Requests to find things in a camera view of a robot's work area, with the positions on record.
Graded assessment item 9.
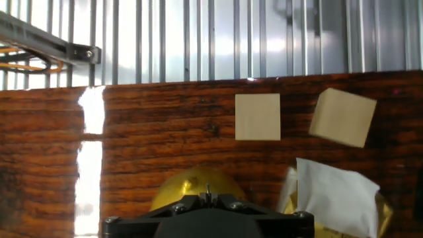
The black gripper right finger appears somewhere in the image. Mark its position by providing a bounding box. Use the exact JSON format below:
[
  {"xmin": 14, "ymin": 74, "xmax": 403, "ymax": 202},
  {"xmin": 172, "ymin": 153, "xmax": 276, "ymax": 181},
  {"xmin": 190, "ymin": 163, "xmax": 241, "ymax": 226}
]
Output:
[{"xmin": 208, "ymin": 192, "xmax": 315, "ymax": 238}]

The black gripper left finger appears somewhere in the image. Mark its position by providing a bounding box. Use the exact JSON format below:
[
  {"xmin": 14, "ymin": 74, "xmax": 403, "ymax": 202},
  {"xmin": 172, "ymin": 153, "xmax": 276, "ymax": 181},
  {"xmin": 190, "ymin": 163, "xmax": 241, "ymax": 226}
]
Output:
[{"xmin": 102, "ymin": 192, "xmax": 209, "ymax": 238}]

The gold piggy bank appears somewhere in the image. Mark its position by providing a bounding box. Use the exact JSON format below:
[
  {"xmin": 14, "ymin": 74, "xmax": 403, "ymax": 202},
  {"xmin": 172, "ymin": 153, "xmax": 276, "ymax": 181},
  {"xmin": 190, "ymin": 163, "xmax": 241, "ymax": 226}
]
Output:
[{"xmin": 150, "ymin": 166, "xmax": 247, "ymax": 212}]

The white tissue sheet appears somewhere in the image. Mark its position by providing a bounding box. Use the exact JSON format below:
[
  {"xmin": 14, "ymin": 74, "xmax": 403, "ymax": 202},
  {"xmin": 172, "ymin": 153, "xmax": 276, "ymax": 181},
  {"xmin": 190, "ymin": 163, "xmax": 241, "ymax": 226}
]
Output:
[{"xmin": 276, "ymin": 157, "xmax": 381, "ymax": 238}]

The gold tissue pack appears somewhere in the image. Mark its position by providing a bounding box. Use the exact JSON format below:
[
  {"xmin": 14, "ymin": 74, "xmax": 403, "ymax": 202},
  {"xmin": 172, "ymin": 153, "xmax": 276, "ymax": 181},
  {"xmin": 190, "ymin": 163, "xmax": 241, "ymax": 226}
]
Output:
[{"xmin": 282, "ymin": 167, "xmax": 394, "ymax": 238}]

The light wooden block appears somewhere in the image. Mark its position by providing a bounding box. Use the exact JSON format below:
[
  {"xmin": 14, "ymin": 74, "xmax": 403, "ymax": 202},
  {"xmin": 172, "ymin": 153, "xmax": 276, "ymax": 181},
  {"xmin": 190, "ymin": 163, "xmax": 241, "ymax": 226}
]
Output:
[
  {"xmin": 235, "ymin": 93, "xmax": 281, "ymax": 141},
  {"xmin": 309, "ymin": 87, "xmax": 377, "ymax": 149}
]

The thin orange cable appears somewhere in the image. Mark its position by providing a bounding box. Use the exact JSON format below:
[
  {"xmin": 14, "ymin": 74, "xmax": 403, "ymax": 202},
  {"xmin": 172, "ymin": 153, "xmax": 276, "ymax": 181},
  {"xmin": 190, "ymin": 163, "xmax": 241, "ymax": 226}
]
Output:
[{"xmin": 0, "ymin": 47, "xmax": 64, "ymax": 74}]

